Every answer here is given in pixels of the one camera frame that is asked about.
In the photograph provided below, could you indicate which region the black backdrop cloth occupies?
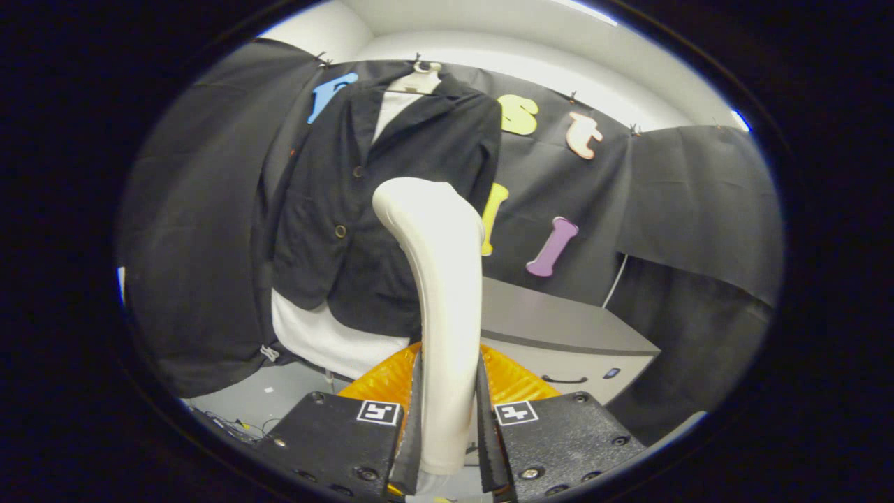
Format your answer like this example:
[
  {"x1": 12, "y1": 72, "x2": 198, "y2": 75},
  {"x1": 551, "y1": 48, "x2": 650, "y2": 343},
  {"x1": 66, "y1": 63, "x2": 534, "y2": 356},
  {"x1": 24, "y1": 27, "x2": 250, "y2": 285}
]
[{"x1": 115, "y1": 38, "x2": 786, "y2": 448}]

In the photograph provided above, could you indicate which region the row of black cloth clips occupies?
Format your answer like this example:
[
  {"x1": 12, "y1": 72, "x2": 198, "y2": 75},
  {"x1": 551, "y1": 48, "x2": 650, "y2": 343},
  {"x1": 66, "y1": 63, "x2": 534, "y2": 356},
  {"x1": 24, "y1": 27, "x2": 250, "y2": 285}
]
[{"x1": 314, "y1": 50, "x2": 647, "y2": 137}]

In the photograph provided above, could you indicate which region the white wall cable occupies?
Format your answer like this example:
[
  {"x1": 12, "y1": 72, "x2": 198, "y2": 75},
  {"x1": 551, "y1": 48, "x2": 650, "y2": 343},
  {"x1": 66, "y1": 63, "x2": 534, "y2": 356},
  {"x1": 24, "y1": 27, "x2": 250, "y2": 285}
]
[{"x1": 602, "y1": 253, "x2": 629, "y2": 308}]

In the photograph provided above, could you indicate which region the black suit jacket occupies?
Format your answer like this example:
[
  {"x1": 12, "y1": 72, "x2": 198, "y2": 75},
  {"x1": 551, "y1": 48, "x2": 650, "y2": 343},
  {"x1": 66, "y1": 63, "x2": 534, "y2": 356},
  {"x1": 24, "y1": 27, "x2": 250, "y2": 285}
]
[{"x1": 262, "y1": 61, "x2": 504, "y2": 341}]

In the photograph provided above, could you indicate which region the white garment steamer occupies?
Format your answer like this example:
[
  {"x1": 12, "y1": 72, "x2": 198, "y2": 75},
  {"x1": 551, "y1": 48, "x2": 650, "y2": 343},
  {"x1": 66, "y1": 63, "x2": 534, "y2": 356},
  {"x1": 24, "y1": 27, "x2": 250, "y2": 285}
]
[{"x1": 372, "y1": 177, "x2": 486, "y2": 503}]

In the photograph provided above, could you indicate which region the grey cabinet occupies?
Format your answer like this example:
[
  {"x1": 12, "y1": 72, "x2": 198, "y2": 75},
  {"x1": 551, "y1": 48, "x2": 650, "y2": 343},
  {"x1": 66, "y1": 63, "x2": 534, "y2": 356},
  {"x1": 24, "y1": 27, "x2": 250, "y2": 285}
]
[{"x1": 478, "y1": 276, "x2": 661, "y2": 406}]

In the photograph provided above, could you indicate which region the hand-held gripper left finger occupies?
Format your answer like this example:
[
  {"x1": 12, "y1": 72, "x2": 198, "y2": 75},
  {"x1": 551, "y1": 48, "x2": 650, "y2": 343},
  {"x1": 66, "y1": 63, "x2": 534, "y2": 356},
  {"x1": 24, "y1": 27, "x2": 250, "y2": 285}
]
[{"x1": 262, "y1": 342, "x2": 425, "y2": 500}]

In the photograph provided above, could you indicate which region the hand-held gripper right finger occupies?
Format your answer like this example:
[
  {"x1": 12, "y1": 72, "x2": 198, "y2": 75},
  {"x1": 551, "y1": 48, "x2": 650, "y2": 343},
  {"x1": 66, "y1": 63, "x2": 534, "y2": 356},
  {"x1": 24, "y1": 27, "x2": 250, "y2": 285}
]
[{"x1": 477, "y1": 342, "x2": 647, "y2": 500}]

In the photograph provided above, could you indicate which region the white shirt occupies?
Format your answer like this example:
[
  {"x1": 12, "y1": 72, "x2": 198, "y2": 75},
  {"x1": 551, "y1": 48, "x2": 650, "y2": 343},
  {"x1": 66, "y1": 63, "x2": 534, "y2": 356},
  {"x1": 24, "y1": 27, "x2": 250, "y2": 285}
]
[{"x1": 271, "y1": 89, "x2": 423, "y2": 381}]

